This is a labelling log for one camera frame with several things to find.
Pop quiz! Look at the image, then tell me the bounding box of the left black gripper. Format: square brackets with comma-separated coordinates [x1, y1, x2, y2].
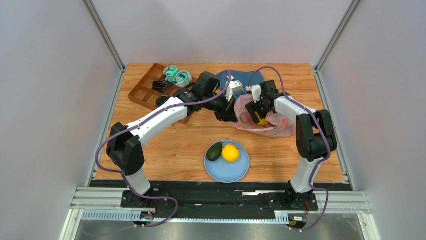
[203, 91, 239, 124]

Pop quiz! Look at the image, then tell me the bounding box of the yellow fake pear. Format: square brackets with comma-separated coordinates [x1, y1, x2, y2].
[255, 111, 269, 127]

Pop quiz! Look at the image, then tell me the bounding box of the pink plastic bag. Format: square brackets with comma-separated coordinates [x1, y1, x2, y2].
[229, 94, 296, 138]

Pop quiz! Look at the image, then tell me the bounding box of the blue cloth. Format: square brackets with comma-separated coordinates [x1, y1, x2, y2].
[217, 70, 265, 100]

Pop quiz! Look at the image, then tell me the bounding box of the green fake avocado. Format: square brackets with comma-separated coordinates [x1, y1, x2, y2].
[205, 142, 223, 162]

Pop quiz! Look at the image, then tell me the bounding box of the yellow fake lemon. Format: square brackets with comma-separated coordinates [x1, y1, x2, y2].
[221, 144, 240, 163]

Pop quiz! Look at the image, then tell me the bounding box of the blue plate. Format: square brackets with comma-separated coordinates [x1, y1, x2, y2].
[203, 140, 250, 184]

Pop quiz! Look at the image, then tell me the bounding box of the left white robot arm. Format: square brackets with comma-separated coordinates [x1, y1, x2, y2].
[101, 70, 243, 199]

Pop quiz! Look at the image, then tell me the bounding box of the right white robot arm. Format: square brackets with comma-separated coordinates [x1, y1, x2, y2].
[245, 80, 338, 209]

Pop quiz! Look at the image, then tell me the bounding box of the teal grey rolled sock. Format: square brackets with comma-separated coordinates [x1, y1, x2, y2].
[173, 70, 193, 88]

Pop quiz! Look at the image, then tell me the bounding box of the teal white rolled sock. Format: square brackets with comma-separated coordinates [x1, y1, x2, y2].
[163, 65, 179, 84]

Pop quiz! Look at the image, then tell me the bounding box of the wooden compartment tray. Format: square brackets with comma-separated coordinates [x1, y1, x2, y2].
[127, 63, 181, 111]

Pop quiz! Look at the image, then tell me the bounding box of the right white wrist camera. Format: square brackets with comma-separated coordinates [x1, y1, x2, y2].
[245, 84, 262, 103]

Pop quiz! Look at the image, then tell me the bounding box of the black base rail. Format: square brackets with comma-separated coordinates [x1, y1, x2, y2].
[89, 180, 320, 220]

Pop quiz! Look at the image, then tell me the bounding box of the right aluminium corner post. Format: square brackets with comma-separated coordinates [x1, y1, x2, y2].
[314, 0, 363, 73]

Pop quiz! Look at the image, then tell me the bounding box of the aluminium corner post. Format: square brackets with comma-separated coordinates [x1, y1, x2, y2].
[82, 0, 126, 72]
[314, 0, 363, 73]

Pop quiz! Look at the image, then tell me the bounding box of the aluminium frame rail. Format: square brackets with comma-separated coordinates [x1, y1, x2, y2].
[60, 187, 380, 240]

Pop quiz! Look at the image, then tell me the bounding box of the left aluminium corner post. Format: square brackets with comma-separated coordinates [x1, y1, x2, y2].
[82, 0, 126, 72]

